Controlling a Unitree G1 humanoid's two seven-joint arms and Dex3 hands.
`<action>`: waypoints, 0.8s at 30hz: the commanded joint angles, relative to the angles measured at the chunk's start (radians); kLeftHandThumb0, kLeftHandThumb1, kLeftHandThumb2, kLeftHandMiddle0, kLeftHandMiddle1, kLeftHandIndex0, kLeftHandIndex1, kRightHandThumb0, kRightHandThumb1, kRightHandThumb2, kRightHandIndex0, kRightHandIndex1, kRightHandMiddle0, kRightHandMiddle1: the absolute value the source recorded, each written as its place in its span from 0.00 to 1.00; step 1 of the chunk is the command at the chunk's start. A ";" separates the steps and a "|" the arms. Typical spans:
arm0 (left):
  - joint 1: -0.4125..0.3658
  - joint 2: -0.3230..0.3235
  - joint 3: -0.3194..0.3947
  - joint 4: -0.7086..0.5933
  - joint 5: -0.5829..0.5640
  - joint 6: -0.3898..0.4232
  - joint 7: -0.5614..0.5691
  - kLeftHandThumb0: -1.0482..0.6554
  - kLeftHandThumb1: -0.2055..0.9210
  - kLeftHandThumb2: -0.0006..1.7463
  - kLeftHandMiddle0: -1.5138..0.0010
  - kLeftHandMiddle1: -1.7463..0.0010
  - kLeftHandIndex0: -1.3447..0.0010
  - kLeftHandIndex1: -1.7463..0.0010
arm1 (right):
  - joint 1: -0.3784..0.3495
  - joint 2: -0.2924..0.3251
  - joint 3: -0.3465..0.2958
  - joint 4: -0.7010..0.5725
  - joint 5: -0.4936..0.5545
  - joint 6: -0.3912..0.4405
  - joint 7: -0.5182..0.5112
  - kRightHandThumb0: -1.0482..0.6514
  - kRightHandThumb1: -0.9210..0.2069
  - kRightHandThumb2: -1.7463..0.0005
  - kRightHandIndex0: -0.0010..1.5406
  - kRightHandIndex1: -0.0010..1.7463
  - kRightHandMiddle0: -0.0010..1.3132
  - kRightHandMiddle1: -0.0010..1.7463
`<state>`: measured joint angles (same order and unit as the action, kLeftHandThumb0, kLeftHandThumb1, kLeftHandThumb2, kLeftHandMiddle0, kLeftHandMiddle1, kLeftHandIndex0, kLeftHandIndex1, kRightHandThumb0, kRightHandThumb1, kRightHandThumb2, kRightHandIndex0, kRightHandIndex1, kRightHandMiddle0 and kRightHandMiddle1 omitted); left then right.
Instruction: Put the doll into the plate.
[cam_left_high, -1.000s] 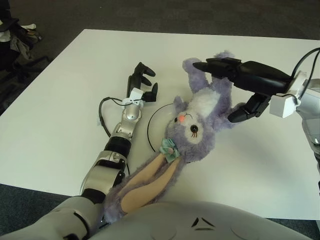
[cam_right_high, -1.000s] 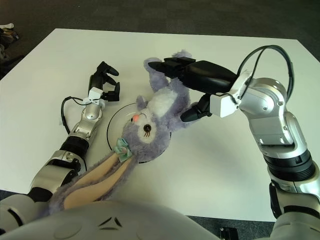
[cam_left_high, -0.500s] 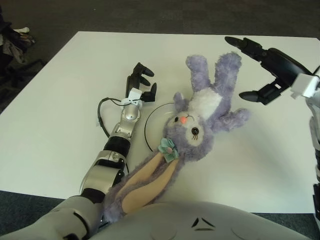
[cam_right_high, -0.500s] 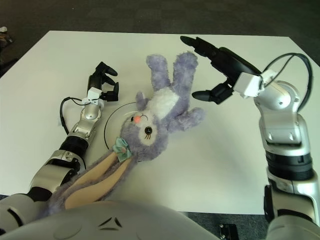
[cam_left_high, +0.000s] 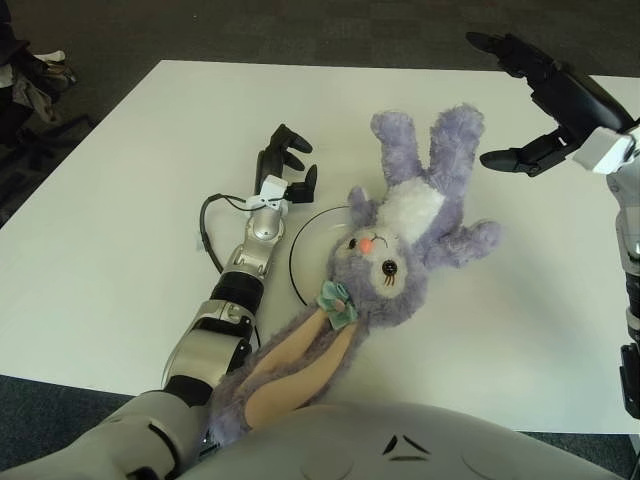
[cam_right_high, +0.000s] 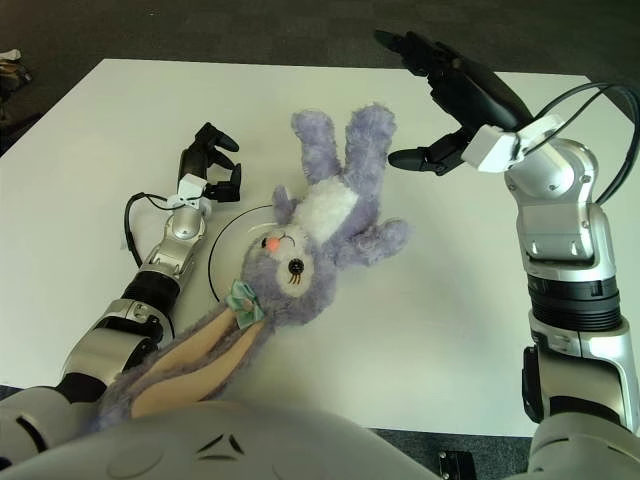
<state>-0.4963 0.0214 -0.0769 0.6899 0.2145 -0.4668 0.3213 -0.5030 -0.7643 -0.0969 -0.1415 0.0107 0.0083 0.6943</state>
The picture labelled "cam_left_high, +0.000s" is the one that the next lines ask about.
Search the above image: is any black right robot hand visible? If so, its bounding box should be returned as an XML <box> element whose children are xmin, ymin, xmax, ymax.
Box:
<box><xmin>465</xmin><ymin>32</ymin><xmax>636</xmax><ymax>179</ymax></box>

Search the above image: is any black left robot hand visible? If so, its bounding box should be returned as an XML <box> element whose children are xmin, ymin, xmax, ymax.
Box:
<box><xmin>255</xmin><ymin>124</ymin><xmax>319</xmax><ymax>205</ymax></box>

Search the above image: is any purple plush bunny doll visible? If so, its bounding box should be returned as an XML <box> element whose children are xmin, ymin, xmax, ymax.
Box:
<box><xmin>207</xmin><ymin>102</ymin><xmax>503</xmax><ymax>446</ymax></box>

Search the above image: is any white plate with black rim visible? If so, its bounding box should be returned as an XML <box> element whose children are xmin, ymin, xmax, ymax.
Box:
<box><xmin>288</xmin><ymin>204</ymin><xmax>351</xmax><ymax>309</ymax></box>

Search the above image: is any black office chair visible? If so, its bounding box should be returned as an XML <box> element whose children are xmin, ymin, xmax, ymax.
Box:
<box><xmin>0</xmin><ymin>29</ymin><xmax>94</xmax><ymax>161</ymax></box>

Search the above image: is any dark heap of clothes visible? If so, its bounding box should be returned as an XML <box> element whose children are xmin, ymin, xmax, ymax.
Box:
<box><xmin>0</xmin><ymin>29</ymin><xmax>79</xmax><ymax>121</ymax></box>

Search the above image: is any grey robot torso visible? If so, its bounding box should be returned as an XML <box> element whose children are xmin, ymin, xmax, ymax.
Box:
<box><xmin>0</xmin><ymin>389</ymin><xmax>640</xmax><ymax>480</ymax></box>

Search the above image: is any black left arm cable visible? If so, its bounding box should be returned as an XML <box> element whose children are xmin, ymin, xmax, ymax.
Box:
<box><xmin>199</xmin><ymin>193</ymin><xmax>261</xmax><ymax>274</ymax></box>

